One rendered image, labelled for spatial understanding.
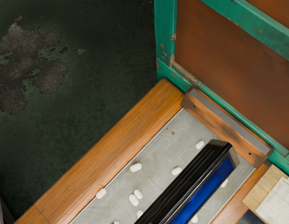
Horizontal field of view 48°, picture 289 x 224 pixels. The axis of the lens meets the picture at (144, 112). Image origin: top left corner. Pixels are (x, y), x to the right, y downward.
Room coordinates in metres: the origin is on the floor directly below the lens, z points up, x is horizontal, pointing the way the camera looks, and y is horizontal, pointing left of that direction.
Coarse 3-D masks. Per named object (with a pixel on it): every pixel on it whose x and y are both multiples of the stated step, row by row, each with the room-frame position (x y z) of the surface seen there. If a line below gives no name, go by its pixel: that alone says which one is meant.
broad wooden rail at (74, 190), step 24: (144, 96) 0.46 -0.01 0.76; (168, 96) 0.44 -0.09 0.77; (120, 120) 0.38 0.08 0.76; (144, 120) 0.37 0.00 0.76; (168, 120) 0.37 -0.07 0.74; (96, 144) 0.31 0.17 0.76; (120, 144) 0.30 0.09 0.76; (144, 144) 0.30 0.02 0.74; (72, 168) 0.25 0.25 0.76; (96, 168) 0.24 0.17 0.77; (120, 168) 0.23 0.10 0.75; (48, 192) 0.19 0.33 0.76; (72, 192) 0.18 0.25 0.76; (96, 192) 0.17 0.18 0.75; (24, 216) 0.13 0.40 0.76; (48, 216) 0.12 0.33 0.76; (72, 216) 0.11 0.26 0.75
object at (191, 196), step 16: (208, 144) 0.18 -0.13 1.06; (224, 144) 0.16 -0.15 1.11; (192, 160) 0.15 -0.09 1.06; (208, 160) 0.14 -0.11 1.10; (224, 160) 0.13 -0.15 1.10; (192, 176) 0.11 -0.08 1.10; (208, 176) 0.11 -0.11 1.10; (224, 176) 0.11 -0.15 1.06; (176, 192) 0.09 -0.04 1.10; (192, 192) 0.08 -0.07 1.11; (208, 192) 0.08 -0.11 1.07; (160, 208) 0.06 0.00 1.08; (176, 208) 0.05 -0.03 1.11; (192, 208) 0.05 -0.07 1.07
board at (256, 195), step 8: (272, 168) 0.15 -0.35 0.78; (264, 176) 0.13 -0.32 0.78; (272, 176) 0.13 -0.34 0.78; (280, 176) 0.13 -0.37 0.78; (288, 176) 0.12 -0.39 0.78; (256, 184) 0.12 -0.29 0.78; (264, 184) 0.11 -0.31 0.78; (272, 184) 0.11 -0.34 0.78; (248, 192) 0.10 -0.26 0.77; (256, 192) 0.09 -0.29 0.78; (264, 192) 0.09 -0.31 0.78; (248, 200) 0.07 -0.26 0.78; (256, 200) 0.07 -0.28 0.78; (256, 208) 0.05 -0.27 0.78
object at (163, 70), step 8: (160, 64) 0.54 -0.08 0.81; (160, 72) 0.54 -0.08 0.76; (168, 72) 0.51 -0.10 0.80; (176, 72) 0.49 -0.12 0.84; (176, 80) 0.48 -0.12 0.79; (184, 80) 0.46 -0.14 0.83; (184, 88) 0.46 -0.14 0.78; (272, 160) 0.18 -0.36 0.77; (280, 160) 0.17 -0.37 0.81; (280, 168) 0.15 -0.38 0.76; (288, 168) 0.14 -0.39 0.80
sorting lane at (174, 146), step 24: (192, 120) 0.35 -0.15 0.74; (168, 144) 0.29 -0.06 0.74; (192, 144) 0.27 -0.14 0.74; (144, 168) 0.22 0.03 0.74; (168, 168) 0.21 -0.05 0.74; (240, 168) 0.17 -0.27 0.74; (120, 192) 0.16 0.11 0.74; (144, 192) 0.15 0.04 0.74; (216, 192) 0.11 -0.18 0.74; (96, 216) 0.10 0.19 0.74; (120, 216) 0.09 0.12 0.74
